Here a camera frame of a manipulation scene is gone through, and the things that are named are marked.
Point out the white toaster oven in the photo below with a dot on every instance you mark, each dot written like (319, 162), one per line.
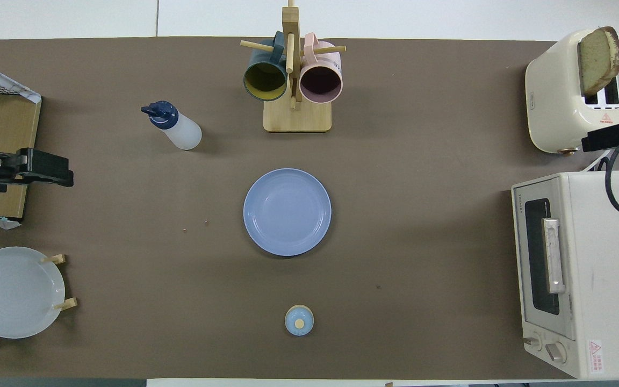
(610, 279)

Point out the toast bread slice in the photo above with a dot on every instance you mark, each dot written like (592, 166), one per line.
(597, 59)

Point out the cream two-slot toaster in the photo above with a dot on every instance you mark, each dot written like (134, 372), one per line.
(554, 107)

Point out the white checked cloth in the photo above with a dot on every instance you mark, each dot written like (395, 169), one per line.
(8, 86)

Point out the grey round plate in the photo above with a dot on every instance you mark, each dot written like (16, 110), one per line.
(14, 293)

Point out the pink mug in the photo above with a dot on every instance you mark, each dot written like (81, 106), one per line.
(320, 80)

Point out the blue round plate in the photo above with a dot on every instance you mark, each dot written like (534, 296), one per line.
(287, 212)

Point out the translucent squeeze bottle blue cap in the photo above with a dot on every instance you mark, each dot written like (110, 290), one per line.
(180, 131)

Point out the wooden mug tree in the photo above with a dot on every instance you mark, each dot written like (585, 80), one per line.
(297, 118)

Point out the brown table mat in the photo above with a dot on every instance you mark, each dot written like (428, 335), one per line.
(422, 161)

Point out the small blue seasoning shaker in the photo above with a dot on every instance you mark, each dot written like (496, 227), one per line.
(299, 320)

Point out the wooden plate rack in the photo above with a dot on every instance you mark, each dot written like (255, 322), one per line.
(59, 259)

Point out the dark teal mug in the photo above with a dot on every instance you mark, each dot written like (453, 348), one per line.
(265, 80)

